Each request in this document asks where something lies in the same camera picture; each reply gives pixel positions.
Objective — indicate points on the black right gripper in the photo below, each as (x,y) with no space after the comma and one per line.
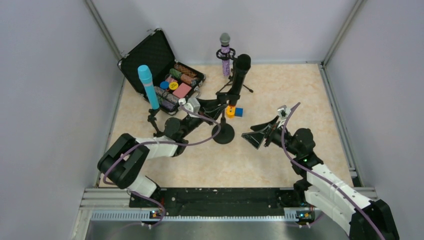
(269,131)

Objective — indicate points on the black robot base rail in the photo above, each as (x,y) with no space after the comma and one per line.
(228,202)

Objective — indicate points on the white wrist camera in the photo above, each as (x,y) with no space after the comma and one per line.
(190,105)
(283,113)

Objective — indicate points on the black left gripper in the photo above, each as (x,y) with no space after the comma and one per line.
(216,105)

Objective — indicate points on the blue dealer button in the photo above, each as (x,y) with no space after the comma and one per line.
(164,85)

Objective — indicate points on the blue tan chip stack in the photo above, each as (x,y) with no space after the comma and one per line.
(166,95)

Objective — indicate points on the purple chip stack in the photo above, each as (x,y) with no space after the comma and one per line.
(166,105)

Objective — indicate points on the teal blue microphone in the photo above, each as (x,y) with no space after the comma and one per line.
(146,78)

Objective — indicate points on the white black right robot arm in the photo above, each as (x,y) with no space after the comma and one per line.
(360,217)

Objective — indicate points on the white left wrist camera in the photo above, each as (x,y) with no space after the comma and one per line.
(190,105)

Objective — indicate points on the black tripod mic stand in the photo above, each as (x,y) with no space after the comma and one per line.
(152,120)

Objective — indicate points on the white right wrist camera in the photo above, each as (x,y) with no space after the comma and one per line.
(283,113)

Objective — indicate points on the red card deck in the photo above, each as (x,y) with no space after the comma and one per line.
(182,91)

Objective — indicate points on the red tan chip stack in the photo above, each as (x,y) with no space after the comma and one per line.
(184,74)

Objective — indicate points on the black round base stand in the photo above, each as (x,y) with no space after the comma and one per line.
(226,133)

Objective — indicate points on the yellow big blind button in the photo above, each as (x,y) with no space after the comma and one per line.
(173,85)

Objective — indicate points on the black poker chip case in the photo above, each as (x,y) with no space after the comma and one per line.
(156,52)

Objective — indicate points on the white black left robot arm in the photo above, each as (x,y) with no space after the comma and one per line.
(121,164)

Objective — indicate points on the blue toy block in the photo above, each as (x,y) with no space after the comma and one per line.
(238,112)

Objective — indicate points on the black orange-tipped microphone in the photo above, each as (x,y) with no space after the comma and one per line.
(241,67)

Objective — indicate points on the purple glitter microphone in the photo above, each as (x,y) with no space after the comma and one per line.
(224,53)

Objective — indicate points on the yellow toy traffic light block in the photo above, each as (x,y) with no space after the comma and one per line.
(230,111)

